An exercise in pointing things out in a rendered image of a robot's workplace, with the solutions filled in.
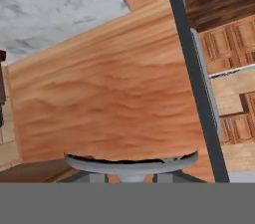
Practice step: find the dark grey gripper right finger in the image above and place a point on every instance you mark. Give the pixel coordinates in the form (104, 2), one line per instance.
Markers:
(162, 178)

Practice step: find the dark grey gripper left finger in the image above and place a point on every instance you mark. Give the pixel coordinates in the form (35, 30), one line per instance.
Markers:
(96, 178)

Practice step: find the grey round stool seat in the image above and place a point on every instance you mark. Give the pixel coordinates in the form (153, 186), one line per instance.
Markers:
(132, 168)

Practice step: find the wooden kitchen island side panel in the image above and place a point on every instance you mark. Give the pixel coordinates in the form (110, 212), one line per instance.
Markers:
(99, 95)

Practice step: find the wooden panelled cupboard run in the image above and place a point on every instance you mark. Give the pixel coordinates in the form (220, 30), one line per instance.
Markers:
(229, 45)
(240, 126)

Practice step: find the dark grey metal bar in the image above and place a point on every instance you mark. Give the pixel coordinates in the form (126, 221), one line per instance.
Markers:
(192, 68)

